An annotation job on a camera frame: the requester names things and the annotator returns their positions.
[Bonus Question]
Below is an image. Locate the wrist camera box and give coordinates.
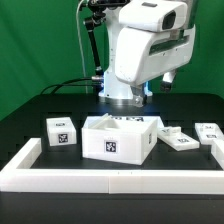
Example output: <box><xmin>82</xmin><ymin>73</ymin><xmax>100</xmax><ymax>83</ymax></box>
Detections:
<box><xmin>160</xmin><ymin>71</ymin><xmax>176</xmax><ymax>92</ymax></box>

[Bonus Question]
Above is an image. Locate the small white cube part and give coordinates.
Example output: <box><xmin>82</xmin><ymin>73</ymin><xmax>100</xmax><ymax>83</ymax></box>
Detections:
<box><xmin>46</xmin><ymin>117</ymin><xmax>77</xmax><ymax>146</ymax></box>

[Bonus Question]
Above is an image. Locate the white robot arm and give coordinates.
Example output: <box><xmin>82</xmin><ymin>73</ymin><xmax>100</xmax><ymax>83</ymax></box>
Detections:
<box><xmin>99</xmin><ymin>0</ymin><xmax>198</xmax><ymax>107</ymax></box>

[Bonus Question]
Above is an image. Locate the white base tag plate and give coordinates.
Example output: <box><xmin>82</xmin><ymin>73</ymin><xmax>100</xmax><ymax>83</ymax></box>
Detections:
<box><xmin>112</xmin><ymin>116</ymin><xmax>164</xmax><ymax>128</ymax></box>

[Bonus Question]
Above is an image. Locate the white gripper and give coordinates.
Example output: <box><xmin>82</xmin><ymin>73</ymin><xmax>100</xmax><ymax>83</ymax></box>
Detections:
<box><xmin>115</xmin><ymin>28</ymin><xmax>195</xmax><ymax>107</ymax></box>

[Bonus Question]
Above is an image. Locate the white U-shaped fence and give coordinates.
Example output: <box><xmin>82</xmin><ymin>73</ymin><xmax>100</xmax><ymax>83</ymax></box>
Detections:
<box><xmin>0</xmin><ymin>138</ymin><xmax>224</xmax><ymax>195</ymax></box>

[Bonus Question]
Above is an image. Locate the white cabinet door panel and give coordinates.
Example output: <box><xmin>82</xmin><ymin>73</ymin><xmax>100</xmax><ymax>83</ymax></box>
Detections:
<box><xmin>157</xmin><ymin>126</ymin><xmax>200</xmax><ymax>151</ymax></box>

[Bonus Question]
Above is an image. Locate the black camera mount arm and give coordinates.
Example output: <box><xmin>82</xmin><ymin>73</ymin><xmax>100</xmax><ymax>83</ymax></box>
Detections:
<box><xmin>77</xmin><ymin>0</ymin><xmax>130</xmax><ymax>79</ymax></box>

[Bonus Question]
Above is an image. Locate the black cable bundle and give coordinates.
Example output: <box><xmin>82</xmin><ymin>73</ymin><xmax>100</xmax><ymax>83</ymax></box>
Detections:
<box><xmin>40</xmin><ymin>77</ymin><xmax>104</xmax><ymax>96</ymax></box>

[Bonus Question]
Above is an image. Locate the white cabinet body box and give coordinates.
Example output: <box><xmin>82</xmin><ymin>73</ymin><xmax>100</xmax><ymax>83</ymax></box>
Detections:
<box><xmin>82</xmin><ymin>114</ymin><xmax>158</xmax><ymax>165</ymax></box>

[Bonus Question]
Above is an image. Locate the white thin cable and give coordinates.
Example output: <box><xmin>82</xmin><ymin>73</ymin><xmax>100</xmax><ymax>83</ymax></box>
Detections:
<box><xmin>75</xmin><ymin>0</ymin><xmax>90</xmax><ymax>94</ymax></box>

